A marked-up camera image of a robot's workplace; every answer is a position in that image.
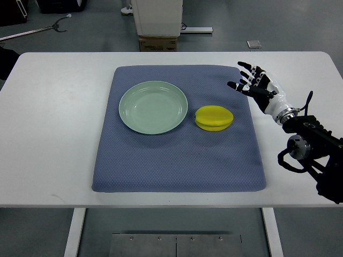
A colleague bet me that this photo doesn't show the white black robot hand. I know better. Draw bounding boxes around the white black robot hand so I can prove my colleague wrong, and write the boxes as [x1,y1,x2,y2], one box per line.
[227,62,299,124]

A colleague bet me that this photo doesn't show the yellow starfruit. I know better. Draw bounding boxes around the yellow starfruit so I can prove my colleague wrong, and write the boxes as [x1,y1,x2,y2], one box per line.
[195,105,234,132]

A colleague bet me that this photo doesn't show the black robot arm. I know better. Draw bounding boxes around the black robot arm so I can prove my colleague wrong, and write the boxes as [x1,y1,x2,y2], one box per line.
[277,91,342,204]

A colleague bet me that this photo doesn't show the small grey floor plate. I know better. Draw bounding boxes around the small grey floor plate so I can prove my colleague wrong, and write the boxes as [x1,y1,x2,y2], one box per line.
[247,40,262,49]

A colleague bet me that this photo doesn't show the light green plate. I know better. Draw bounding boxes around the light green plate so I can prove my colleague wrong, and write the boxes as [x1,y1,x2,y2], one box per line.
[118,81,188,135]

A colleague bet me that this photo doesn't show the metal floor plate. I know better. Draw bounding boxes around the metal floor plate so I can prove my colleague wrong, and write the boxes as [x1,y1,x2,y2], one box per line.
[109,233,244,256]

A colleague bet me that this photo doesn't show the blue quilted mat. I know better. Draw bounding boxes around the blue quilted mat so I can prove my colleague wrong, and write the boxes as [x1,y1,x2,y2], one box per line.
[92,65,266,193]

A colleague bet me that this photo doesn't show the white table foot bar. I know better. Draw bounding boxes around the white table foot bar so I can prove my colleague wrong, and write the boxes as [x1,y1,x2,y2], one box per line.
[181,27,213,34]

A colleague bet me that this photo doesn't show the cardboard box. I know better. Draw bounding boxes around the cardboard box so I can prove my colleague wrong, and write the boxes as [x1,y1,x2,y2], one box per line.
[138,36,177,52]

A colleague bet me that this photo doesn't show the right white table leg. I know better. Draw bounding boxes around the right white table leg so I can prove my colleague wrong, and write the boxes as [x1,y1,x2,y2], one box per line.
[262,208,284,257]

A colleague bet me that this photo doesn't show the white table leg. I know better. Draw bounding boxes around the white table leg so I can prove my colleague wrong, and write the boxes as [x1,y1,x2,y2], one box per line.
[64,208,86,257]
[262,208,284,257]

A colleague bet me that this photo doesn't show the white shoe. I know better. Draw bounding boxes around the white shoe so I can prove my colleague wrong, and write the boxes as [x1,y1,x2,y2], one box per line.
[121,4,133,16]

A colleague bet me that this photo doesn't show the reacher grabber tool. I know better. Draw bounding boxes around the reacher grabber tool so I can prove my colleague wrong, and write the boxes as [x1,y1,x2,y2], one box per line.
[1,13,72,42]

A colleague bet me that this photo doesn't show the left white table leg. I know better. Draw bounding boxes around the left white table leg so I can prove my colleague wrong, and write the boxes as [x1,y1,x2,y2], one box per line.
[64,208,86,257]

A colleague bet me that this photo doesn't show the black case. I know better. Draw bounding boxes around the black case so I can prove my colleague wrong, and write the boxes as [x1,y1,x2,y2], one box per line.
[0,0,28,27]

